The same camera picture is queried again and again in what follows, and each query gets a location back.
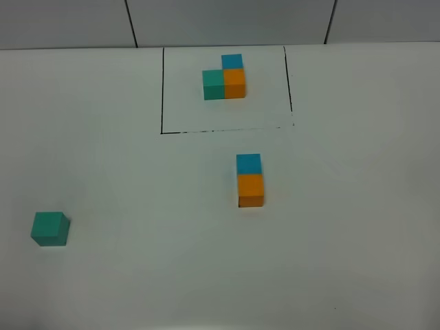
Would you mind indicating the template blue cube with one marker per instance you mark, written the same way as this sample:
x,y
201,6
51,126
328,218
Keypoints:
x,y
232,61

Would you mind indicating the template orange cube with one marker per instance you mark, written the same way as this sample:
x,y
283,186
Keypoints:
x,y
235,83

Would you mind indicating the template green cube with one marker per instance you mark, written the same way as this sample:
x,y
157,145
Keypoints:
x,y
213,84

